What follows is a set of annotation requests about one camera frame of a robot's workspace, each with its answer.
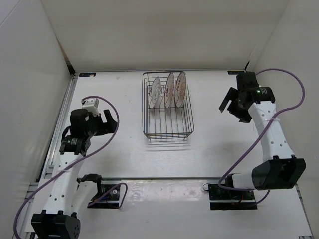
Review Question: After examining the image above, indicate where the white plate orange sunburst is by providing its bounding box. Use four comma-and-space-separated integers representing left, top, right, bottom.
174, 71, 187, 108

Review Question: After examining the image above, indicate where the white plate red pattern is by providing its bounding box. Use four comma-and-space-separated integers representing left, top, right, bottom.
164, 72, 175, 109

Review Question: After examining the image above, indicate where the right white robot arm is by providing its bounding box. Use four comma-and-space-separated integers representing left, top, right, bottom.
217, 72, 306, 199

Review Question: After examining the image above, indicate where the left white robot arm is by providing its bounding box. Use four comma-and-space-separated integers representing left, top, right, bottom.
31, 107, 119, 239

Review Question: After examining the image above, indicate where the right blue corner label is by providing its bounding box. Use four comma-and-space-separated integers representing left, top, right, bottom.
227, 70, 245, 75

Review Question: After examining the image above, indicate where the blue corner label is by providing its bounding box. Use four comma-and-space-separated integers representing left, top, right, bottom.
227, 70, 245, 75
79, 73, 96, 77

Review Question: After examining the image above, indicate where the left blue corner label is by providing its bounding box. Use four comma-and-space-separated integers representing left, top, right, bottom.
79, 73, 96, 77

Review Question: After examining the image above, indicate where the white plate spiral pattern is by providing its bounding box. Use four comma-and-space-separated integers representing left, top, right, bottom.
148, 77, 161, 109

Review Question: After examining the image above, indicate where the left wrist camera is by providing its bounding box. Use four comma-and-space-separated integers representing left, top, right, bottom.
81, 98, 99, 116

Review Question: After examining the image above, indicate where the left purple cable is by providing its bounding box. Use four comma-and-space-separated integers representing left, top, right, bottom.
11, 96, 129, 239

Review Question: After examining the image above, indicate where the purple cable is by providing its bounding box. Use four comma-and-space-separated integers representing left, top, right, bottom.
11, 96, 129, 239
218, 68, 307, 207

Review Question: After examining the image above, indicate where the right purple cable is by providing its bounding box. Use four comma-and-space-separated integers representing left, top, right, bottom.
218, 68, 307, 207

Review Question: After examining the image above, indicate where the wire dish rack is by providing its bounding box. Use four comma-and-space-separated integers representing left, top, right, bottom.
142, 71, 194, 141

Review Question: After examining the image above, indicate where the left aluminium rail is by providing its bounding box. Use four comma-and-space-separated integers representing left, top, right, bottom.
36, 73, 78, 182

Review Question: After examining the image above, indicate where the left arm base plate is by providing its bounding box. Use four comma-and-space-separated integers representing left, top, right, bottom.
87, 186, 121, 209

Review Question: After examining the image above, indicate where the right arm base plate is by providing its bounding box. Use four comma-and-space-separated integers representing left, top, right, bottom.
208, 184, 257, 211

